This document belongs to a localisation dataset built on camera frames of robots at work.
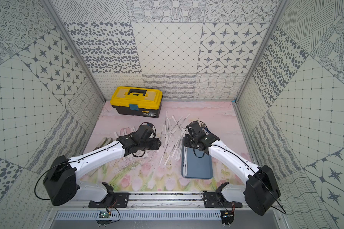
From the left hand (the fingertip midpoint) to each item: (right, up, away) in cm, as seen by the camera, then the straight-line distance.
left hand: (159, 140), depth 83 cm
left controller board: (-26, -36, -11) cm, 46 cm away
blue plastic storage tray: (+22, -14, -1) cm, 26 cm away
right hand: (+16, -1, 0) cm, 17 cm away
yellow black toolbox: (-18, +25, +18) cm, 36 cm away
